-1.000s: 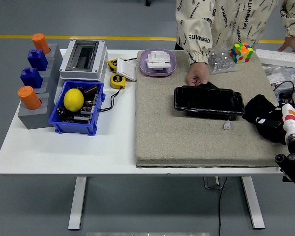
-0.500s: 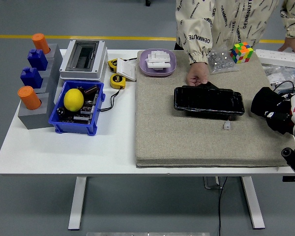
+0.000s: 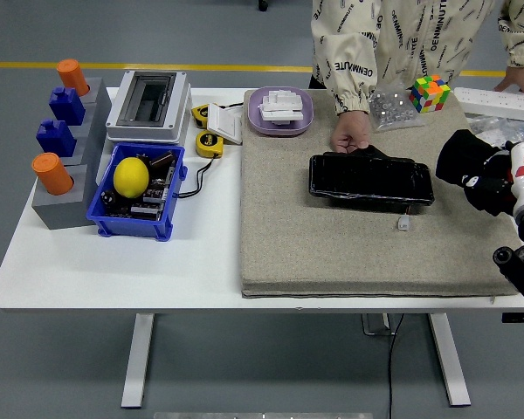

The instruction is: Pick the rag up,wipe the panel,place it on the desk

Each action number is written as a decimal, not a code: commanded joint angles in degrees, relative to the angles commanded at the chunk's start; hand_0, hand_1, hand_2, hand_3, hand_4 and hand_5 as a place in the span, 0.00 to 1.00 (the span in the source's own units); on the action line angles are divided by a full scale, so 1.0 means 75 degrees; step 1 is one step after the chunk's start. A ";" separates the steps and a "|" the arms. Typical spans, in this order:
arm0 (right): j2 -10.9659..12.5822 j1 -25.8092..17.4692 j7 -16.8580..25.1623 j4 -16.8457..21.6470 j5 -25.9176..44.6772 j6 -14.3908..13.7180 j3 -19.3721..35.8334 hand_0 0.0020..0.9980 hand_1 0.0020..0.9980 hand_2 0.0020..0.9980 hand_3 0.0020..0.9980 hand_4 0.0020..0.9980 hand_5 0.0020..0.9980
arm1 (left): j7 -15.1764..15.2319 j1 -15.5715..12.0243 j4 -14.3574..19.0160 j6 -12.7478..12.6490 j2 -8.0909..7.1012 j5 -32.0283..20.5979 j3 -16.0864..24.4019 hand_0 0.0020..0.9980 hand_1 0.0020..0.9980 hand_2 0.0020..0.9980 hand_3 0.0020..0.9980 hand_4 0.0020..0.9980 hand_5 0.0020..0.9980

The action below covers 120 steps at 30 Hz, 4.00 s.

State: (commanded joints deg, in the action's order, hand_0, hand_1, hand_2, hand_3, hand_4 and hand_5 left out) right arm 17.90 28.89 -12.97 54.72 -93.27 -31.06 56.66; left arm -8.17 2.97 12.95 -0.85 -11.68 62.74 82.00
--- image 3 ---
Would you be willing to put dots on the white wall switch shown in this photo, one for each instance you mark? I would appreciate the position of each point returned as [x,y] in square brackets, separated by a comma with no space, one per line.
[225,124]

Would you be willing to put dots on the grey stepped block holder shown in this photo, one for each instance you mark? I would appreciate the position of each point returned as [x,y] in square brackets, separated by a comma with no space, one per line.
[61,211]

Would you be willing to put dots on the colourful puzzle cube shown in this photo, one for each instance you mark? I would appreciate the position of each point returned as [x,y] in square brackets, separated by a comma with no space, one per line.
[429,94]

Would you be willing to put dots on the orange cylinder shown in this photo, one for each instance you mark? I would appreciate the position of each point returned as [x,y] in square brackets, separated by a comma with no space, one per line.
[52,174]
[72,76]

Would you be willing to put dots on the black panel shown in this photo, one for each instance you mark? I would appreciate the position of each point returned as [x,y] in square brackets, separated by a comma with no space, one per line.
[367,179]

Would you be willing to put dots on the clear plastic bags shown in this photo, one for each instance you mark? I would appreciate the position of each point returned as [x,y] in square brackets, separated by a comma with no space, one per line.
[502,128]

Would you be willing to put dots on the yellow tape measure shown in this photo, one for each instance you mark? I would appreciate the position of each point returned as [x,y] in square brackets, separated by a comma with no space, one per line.
[199,114]
[207,142]

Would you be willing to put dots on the black chair caster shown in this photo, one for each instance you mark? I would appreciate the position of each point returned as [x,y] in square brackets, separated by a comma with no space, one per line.
[263,5]

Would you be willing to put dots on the blue block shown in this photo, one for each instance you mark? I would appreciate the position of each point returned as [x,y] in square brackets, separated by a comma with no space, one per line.
[56,139]
[66,107]

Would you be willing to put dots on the grey white electrical enclosure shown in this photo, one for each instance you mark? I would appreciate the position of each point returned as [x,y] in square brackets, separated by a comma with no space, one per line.
[179,105]

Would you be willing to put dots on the white power strip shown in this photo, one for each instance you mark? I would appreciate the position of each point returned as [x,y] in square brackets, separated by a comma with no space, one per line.
[498,102]

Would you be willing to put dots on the beige mat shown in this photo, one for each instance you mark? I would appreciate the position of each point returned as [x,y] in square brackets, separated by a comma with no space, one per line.
[314,244]

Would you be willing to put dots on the small white connector plug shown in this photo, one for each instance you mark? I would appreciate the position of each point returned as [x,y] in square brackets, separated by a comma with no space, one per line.
[404,223]

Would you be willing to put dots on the black table controller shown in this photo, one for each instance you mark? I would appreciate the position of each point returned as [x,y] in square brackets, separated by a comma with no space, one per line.
[521,318]

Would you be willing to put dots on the white table leg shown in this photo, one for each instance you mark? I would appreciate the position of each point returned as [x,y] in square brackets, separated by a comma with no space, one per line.
[137,362]
[450,362]

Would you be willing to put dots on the clear bag of metal nuts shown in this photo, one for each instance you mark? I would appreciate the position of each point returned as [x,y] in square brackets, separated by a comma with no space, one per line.
[388,109]

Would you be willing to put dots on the yellow lemon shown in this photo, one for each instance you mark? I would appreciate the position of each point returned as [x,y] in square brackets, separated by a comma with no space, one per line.
[131,178]

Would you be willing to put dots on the stack of white switches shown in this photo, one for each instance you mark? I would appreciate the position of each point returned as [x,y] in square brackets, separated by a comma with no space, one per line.
[281,107]

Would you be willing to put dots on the blue plastic bin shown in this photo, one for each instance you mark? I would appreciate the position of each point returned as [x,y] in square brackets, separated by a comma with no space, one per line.
[131,224]

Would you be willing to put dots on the grey table control box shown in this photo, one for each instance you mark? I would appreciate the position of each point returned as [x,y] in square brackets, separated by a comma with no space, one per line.
[373,325]

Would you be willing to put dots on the dark circuit board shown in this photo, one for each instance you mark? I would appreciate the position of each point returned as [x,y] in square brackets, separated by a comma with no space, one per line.
[153,192]

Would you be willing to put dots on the black rag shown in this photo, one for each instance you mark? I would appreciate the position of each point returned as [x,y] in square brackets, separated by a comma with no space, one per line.
[458,153]

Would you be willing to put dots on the person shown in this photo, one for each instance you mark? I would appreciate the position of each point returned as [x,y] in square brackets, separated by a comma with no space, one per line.
[397,39]

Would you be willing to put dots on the person's right hand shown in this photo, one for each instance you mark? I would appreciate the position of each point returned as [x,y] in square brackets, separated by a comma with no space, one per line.
[351,128]

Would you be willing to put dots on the purple plate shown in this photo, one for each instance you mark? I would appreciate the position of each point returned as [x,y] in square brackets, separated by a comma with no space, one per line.
[255,122]

